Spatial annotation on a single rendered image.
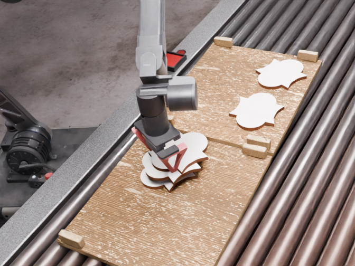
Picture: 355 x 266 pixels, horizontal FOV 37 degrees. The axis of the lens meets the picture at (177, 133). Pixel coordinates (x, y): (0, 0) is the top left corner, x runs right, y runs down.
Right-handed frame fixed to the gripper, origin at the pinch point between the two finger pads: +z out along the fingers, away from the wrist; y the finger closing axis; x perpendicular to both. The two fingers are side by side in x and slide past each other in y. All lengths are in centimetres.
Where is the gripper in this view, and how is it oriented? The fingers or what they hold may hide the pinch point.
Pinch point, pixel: (162, 158)
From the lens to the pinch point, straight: 124.4
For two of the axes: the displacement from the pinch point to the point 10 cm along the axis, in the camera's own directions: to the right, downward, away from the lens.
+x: -8.3, 4.3, -3.4
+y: -5.4, -4.9, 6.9
